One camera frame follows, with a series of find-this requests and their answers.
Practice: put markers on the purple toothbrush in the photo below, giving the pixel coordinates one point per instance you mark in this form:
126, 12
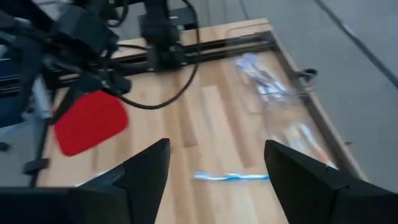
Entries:
248, 68
270, 87

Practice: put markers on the blue wrapped toothbrush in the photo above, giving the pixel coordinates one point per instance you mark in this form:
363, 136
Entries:
230, 177

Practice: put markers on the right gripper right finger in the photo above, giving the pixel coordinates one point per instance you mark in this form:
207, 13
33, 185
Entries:
326, 202

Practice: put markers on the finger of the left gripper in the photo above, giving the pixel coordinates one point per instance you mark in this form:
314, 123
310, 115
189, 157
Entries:
65, 105

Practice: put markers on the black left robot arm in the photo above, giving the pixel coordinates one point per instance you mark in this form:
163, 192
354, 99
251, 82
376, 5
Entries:
158, 37

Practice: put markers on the black table clamp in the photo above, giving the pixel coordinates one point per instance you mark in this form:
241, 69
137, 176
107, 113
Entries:
306, 74
35, 166

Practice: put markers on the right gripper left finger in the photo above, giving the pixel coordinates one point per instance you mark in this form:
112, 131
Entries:
93, 205

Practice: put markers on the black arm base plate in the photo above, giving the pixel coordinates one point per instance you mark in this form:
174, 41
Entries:
185, 18

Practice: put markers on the red cloth mat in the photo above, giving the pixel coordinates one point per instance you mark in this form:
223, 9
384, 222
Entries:
90, 124

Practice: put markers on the clear plastic bin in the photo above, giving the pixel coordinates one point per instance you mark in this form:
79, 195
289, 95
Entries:
295, 124
280, 84

